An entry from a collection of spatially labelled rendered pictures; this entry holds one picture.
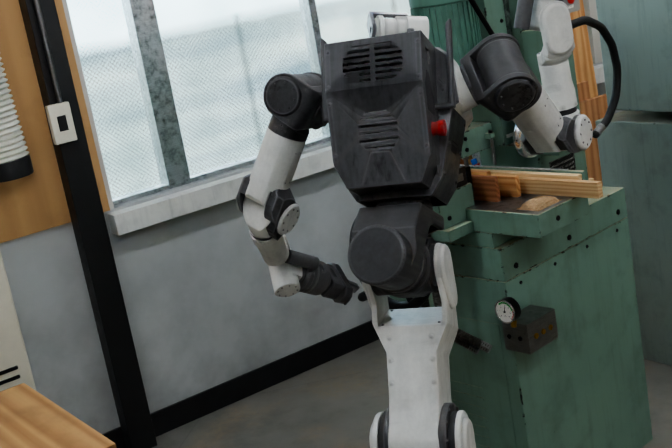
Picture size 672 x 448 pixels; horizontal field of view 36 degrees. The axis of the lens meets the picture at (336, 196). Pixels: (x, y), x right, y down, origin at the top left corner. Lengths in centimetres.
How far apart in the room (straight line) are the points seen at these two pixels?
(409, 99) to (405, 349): 50
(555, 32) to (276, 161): 66
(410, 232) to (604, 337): 124
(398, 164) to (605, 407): 137
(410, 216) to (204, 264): 200
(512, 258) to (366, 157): 80
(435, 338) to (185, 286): 192
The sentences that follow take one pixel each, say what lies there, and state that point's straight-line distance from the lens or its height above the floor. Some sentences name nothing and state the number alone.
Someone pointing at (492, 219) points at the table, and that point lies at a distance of 266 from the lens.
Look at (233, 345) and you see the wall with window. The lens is 405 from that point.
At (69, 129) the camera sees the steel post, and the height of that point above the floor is 118.
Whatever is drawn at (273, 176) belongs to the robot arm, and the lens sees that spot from 228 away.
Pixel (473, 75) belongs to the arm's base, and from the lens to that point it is 214.
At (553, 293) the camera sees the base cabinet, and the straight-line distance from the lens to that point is 288.
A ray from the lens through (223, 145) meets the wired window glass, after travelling 399.
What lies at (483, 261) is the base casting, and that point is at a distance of 273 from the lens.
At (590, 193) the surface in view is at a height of 91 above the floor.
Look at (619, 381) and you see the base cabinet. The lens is 320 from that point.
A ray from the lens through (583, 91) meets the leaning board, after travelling 475.
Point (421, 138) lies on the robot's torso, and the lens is 199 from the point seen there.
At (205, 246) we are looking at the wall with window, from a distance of 391.
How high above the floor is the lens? 160
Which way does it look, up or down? 13 degrees down
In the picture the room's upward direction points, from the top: 10 degrees counter-clockwise
